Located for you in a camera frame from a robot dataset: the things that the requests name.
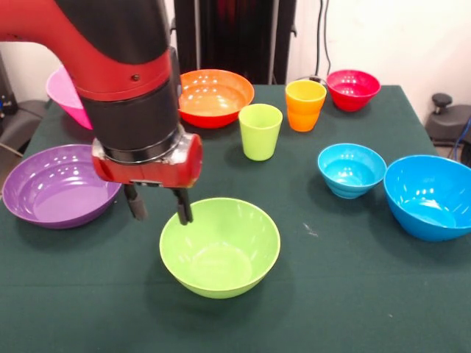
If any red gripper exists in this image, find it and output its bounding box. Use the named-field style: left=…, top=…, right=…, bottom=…
left=91, top=132, right=204, bottom=225

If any green bowl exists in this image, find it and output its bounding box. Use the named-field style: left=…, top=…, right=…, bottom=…
left=159, top=197, right=281, bottom=299

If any purple bowl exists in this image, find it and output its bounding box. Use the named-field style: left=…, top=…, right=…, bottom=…
left=1, top=143, right=122, bottom=230

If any green cup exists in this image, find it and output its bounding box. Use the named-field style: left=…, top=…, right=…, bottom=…
left=238, top=103, right=284, bottom=162

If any orange bowl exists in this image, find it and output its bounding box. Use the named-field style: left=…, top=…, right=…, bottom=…
left=178, top=68, right=255, bottom=129

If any large pink bowl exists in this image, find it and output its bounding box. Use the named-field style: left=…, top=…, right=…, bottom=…
left=46, top=65, right=93, bottom=130

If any dark grey stand base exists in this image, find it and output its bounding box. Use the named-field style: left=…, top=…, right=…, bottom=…
left=0, top=99, right=49, bottom=155
left=430, top=93, right=471, bottom=166

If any orange cup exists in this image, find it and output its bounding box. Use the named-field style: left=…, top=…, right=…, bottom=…
left=285, top=79, right=327, bottom=132

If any small blue bowl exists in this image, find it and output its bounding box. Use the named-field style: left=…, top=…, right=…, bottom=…
left=317, top=143, right=388, bottom=200

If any dark green tablecloth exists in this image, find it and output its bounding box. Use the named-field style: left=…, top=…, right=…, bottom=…
left=0, top=83, right=471, bottom=353

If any black device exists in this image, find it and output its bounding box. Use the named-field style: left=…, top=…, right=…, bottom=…
left=0, top=51, right=18, bottom=124

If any small red bowl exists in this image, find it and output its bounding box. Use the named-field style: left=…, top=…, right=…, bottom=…
left=326, top=69, right=382, bottom=112

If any large blue bowl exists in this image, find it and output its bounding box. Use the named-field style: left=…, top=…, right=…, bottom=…
left=383, top=154, right=471, bottom=243

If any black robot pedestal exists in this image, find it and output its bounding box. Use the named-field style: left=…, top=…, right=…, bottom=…
left=169, top=0, right=297, bottom=86

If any black hanging cable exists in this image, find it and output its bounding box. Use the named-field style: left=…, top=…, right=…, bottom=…
left=316, top=0, right=333, bottom=76

